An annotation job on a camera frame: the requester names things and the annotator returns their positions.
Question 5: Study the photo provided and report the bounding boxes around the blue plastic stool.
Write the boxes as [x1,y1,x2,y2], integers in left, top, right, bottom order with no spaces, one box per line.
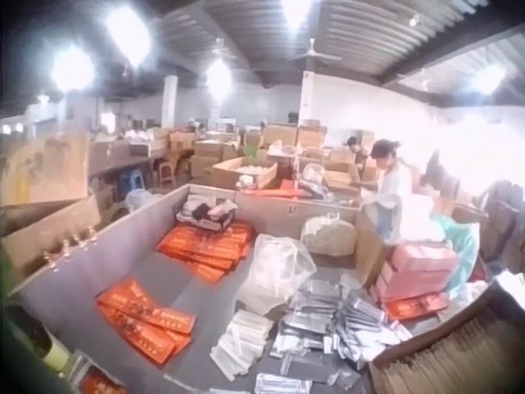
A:
[121,171,145,193]

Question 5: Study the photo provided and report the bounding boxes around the small pile of orange packets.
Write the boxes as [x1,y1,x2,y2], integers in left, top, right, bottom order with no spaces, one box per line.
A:
[95,278,197,365]

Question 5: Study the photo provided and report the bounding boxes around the stack of white packets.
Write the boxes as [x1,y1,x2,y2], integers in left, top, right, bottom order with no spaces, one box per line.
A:
[209,308,275,381]

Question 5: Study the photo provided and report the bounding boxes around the clear plastic bag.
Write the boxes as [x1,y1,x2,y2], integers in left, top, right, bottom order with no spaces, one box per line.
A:
[236,233,317,317]

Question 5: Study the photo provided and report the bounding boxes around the open carton with white goods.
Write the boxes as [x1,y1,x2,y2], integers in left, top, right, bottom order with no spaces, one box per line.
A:
[211,156,279,190]

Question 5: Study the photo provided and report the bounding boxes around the white bag of goods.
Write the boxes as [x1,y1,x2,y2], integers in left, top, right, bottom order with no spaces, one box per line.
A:
[300,212,358,258]

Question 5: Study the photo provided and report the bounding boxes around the green plastic bag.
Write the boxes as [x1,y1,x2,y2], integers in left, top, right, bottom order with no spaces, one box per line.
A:
[429,211,481,300]

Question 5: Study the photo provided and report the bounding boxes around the orange packets under pink boxes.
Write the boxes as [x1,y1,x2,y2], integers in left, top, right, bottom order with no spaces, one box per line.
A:
[385,291,450,322]

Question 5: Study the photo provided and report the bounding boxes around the grey partition board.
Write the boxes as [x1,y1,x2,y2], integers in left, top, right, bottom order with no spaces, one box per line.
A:
[7,183,362,394]

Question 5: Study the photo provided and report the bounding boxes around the large brown cardboard carton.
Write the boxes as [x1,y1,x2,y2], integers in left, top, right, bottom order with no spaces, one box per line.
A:
[0,131,103,263]

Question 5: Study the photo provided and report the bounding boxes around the ceiling fan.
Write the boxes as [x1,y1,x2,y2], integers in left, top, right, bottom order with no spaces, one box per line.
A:
[286,37,342,65]

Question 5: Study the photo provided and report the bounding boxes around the green bottle with label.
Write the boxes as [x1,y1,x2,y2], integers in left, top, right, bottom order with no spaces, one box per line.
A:
[6,305,69,373]

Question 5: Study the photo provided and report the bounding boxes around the carton of brown envelopes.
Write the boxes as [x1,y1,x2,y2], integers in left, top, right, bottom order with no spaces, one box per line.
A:
[367,282,525,394]

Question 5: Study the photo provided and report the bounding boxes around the stack of pink boxes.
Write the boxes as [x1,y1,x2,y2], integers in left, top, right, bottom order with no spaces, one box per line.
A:
[375,241,459,305]

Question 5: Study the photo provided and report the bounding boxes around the heap of background cartons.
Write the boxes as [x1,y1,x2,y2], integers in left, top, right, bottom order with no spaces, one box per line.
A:
[88,121,377,198]

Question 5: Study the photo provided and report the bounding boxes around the orange packets in box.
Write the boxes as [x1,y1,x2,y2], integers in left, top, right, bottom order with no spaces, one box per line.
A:
[77,366,126,394]

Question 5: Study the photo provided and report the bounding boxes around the heap of silver foil packets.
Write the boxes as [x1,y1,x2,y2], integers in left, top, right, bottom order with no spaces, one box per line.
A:
[253,273,413,394]

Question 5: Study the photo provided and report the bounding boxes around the large pile of orange packets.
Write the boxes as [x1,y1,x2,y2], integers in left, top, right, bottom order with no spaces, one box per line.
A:
[155,219,256,283]

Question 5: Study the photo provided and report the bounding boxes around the black tray with items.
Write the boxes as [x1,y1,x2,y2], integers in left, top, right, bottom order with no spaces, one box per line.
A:
[175,195,238,233]

